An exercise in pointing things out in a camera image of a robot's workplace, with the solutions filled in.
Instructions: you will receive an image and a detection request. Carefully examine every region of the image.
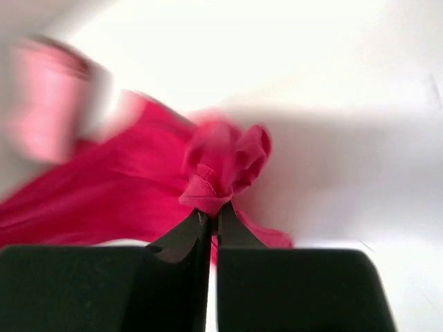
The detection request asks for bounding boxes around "magenta t-shirt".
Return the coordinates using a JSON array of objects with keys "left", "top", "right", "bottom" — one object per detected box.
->
[{"left": 1, "top": 93, "right": 272, "bottom": 246}]

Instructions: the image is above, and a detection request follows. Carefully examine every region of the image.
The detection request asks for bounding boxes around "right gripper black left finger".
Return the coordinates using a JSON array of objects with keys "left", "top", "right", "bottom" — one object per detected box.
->
[{"left": 1, "top": 210, "right": 211, "bottom": 331}]

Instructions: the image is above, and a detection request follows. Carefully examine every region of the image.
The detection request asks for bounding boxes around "light pink t-shirt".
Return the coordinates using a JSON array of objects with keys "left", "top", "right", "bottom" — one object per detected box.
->
[{"left": 6, "top": 36, "right": 109, "bottom": 164}]

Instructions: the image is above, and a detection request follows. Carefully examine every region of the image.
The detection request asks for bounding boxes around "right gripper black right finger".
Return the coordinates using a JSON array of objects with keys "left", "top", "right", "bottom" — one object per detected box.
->
[{"left": 217, "top": 203, "right": 395, "bottom": 332}]

